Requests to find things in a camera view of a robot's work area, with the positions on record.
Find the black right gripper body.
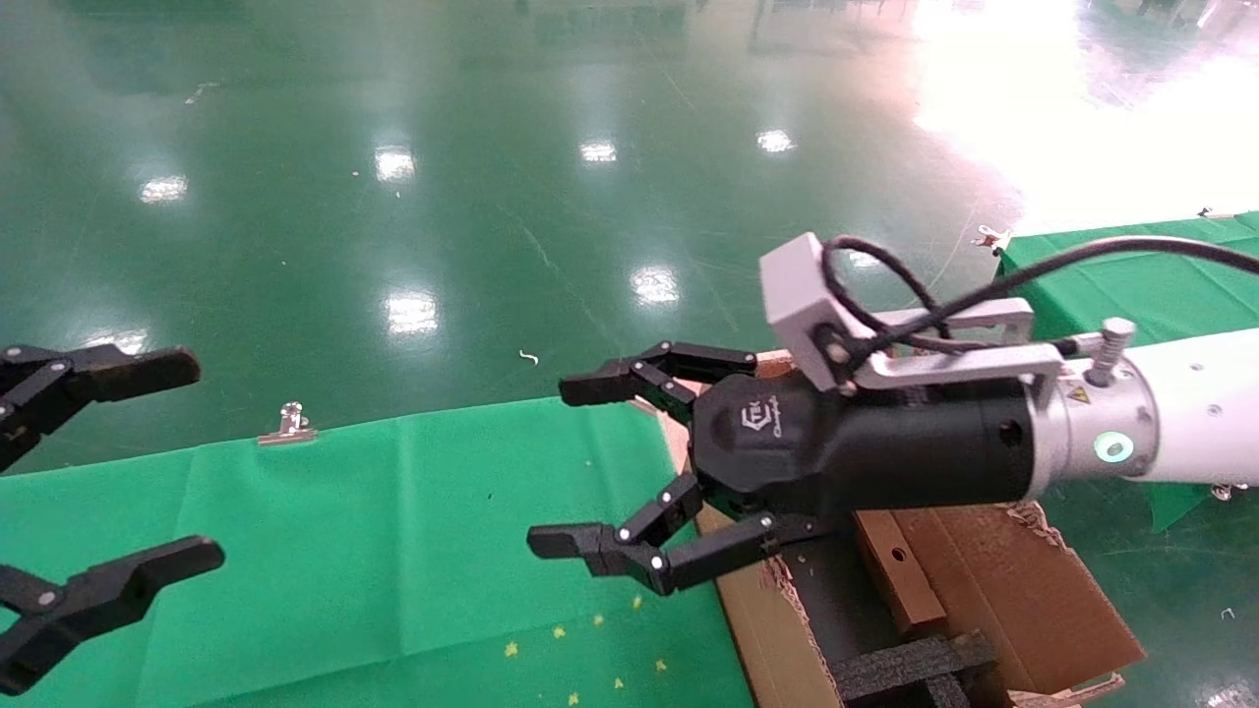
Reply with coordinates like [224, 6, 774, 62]
[689, 374, 1036, 522]

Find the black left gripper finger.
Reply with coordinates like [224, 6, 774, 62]
[0, 344, 201, 473]
[0, 536, 226, 697]

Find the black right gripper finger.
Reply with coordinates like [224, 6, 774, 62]
[526, 472, 837, 598]
[559, 341, 758, 426]

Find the small cardboard box with hole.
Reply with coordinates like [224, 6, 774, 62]
[854, 509, 950, 638]

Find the large open cardboard carton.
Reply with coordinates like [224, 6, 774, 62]
[669, 349, 1147, 708]

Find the black foam bottom pad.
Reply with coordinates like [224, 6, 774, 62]
[777, 536, 911, 670]

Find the black foam insert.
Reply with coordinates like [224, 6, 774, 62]
[831, 634, 996, 708]

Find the green tablecloth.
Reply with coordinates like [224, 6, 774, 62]
[998, 211, 1259, 534]
[0, 393, 756, 708]

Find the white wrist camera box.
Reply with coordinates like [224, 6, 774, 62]
[759, 232, 1068, 394]

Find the black camera cable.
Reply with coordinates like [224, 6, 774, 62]
[821, 236, 1259, 355]

